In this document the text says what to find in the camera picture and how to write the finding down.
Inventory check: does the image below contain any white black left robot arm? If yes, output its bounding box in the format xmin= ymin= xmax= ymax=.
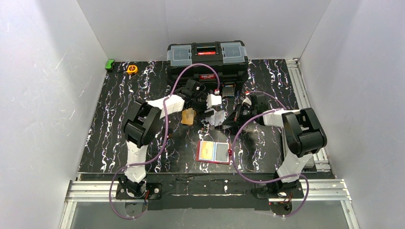
xmin=118 ymin=80 xmax=222 ymax=199

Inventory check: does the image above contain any black base rail with bracket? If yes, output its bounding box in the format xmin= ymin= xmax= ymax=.
xmin=111 ymin=173 xmax=305 ymax=210

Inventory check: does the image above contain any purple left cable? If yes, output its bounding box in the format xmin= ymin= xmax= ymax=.
xmin=108 ymin=63 xmax=221 ymax=220

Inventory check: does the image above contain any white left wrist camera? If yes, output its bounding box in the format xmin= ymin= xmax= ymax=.
xmin=206 ymin=89 xmax=222 ymax=109

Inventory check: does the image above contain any grey plastic case lid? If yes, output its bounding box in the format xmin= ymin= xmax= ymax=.
xmin=304 ymin=154 xmax=315 ymax=169

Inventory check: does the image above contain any orange tape measure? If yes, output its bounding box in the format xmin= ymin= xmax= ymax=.
xmin=126 ymin=65 xmax=138 ymax=75

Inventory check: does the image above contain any aluminium frame rail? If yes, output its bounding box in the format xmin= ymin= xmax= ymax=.
xmin=286 ymin=59 xmax=359 ymax=229

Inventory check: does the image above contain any black VIP card stack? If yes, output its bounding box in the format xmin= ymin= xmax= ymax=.
xmin=163 ymin=127 xmax=173 ymax=139

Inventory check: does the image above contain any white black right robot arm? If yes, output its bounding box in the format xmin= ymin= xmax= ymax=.
xmin=223 ymin=91 xmax=327 ymax=195

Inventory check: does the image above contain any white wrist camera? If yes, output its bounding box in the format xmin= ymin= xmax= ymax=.
xmin=206 ymin=89 xmax=222 ymax=109
xmin=240 ymin=92 xmax=252 ymax=107

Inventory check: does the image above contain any black plastic toolbox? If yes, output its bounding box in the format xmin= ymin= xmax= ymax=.
xmin=167 ymin=40 xmax=248 ymax=95

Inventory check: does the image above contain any red leather card holder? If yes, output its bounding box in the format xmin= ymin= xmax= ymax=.
xmin=195 ymin=140 xmax=231 ymax=165

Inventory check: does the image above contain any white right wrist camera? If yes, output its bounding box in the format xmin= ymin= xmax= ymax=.
xmin=240 ymin=92 xmax=252 ymax=107

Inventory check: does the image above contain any green small object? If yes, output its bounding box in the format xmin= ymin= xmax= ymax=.
xmin=105 ymin=59 xmax=115 ymax=71

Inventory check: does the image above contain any silver credit card stack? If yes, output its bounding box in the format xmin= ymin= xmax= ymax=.
xmin=204 ymin=109 xmax=226 ymax=126

